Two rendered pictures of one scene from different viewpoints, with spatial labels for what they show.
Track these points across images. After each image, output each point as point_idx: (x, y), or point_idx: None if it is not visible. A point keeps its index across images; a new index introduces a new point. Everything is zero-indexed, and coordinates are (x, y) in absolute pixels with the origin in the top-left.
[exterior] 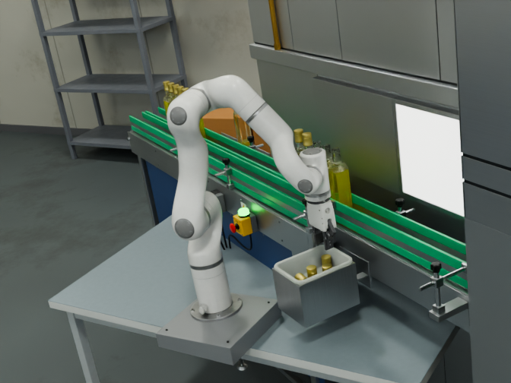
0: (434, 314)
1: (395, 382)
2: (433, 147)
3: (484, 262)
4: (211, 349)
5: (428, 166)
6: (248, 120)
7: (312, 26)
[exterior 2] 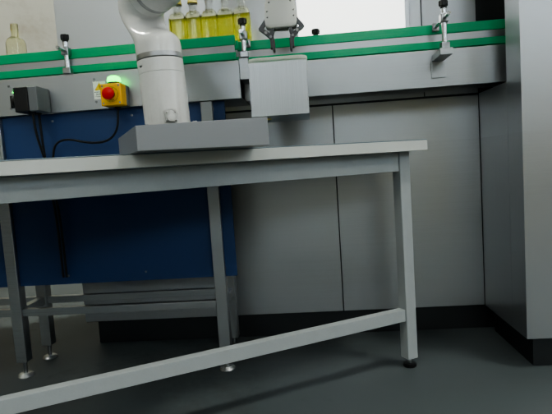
0: (447, 48)
1: (409, 140)
2: None
3: None
4: (236, 126)
5: (333, 2)
6: None
7: None
